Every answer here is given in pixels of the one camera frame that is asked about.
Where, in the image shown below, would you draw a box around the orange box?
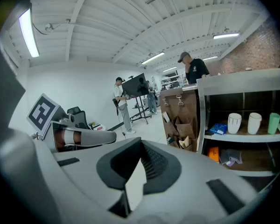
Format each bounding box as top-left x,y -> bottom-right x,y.
207,147 -> 220,163

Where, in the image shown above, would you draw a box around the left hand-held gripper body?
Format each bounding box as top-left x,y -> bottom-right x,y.
27,93 -> 101,153

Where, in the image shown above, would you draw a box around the beige paper packet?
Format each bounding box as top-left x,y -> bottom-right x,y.
178,135 -> 193,150

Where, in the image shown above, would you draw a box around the black wheeled screen stand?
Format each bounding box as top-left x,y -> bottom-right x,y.
130,96 -> 153,126

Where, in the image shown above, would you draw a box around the blue plastic packet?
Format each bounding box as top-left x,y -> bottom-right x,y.
208,123 -> 227,135

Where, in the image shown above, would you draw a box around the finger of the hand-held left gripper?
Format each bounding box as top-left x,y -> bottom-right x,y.
80,129 -> 118,147

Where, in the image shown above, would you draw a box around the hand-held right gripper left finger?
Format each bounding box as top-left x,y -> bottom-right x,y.
35,137 -> 143,224

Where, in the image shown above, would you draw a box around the black display screen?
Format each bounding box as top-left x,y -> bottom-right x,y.
121,73 -> 153,98

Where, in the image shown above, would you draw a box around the person's left hand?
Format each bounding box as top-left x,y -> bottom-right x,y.
56,130 -> 82,148

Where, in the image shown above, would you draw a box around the brown pocket organizer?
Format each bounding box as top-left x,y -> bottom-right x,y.
160,94 -> 198,153

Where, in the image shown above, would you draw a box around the grey folded cloth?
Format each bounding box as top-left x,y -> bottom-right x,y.
219,149 -> 244,166

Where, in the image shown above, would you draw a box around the green cup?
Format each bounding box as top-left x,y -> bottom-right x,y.
267,112 -> 280,135

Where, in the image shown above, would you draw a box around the white storage rack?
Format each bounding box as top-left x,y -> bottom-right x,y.
161,73 -> 186,90

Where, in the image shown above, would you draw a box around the black mesh office chair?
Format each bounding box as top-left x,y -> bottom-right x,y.
66,106 -> 92,130

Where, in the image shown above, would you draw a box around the white slim box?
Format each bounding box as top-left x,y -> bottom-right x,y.
161,112 -> 172,124

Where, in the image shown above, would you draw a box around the plain white cup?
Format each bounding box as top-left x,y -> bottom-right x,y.
247,112 -> 263,135

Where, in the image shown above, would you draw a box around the brown laundry bag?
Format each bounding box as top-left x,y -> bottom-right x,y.
160,85 -> 199,153

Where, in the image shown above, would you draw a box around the white cup dark stripes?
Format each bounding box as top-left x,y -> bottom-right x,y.
227,112 -> 242,135

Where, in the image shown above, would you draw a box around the metal shelf cabinet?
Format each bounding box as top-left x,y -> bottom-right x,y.
160,68 -> 280,193

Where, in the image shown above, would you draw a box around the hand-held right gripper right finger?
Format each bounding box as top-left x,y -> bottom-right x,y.
130,139 -> 258,224

